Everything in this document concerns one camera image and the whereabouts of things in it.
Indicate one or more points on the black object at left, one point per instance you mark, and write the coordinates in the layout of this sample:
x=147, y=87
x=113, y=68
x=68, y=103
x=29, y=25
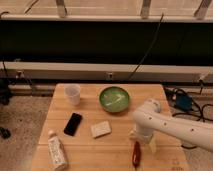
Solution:
x=4, y=133

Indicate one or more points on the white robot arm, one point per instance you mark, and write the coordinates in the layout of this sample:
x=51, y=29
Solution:
x=147, y=119

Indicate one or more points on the green bowl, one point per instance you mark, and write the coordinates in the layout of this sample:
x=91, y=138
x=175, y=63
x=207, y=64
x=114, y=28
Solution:
x=114, y=99

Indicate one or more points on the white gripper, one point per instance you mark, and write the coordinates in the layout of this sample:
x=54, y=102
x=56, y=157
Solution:
x=144, y=135

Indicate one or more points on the black smartphone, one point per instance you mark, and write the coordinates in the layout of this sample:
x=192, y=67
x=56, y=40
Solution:
x=73, y=124

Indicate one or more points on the blue power adapter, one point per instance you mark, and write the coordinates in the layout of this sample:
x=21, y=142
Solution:
x=183, y=102

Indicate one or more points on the white patterned bottle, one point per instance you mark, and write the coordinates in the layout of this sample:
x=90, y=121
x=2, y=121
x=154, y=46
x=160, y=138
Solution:
x=57, y=152

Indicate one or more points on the translucent plastic cup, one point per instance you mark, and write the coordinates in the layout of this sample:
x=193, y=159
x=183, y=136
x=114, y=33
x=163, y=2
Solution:
x=72, y=92

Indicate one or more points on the wall outlet box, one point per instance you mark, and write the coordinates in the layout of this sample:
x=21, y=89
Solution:
x=109, y=76

